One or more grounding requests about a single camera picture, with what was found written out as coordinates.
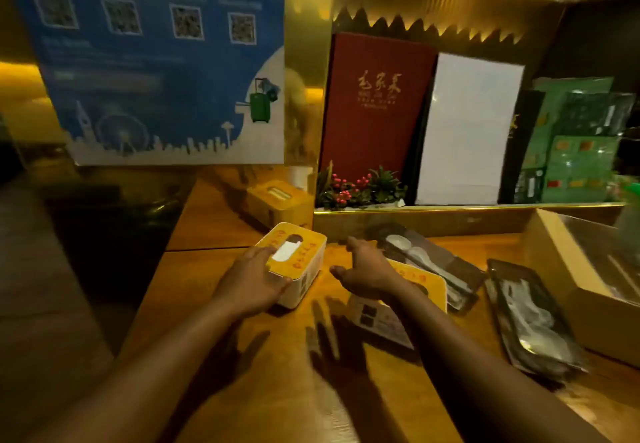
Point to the person's left hand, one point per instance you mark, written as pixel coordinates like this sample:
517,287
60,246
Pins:
245,282

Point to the person's right hand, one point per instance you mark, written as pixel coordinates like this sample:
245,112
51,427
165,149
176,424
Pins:
370,272

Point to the yellow-top white tissue box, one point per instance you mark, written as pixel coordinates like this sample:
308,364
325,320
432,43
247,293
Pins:
305,257
375,320

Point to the wooden cutlery box clear lid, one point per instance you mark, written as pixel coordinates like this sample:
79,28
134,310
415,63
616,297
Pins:
555,267

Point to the person's right forearm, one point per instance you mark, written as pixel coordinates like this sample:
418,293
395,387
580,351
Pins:
475,372

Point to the person's left forearm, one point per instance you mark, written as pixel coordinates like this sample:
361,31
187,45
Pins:
150,382

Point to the artificial plant with red berries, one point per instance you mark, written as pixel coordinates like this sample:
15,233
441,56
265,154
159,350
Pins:
350,192

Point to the gold-trimmed wooden counter ledge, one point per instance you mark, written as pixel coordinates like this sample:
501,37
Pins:
450,220

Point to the red menu book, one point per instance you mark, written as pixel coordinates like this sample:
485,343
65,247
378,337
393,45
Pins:
375,132

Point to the white laminated board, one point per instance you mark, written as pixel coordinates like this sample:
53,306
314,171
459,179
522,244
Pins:
465,132

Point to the small dark label card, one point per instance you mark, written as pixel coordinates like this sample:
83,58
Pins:
530,185

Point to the black menu book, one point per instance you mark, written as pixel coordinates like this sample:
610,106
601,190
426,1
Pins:
520,157

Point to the blue and white poster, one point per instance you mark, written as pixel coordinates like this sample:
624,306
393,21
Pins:
150,82

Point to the green drinks menu board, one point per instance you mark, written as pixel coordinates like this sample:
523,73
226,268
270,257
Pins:
575,167

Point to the gold mirror panel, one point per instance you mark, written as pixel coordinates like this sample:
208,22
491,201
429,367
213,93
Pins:
310,32

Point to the dark laminated menu card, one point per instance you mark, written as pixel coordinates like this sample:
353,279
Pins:
590,112

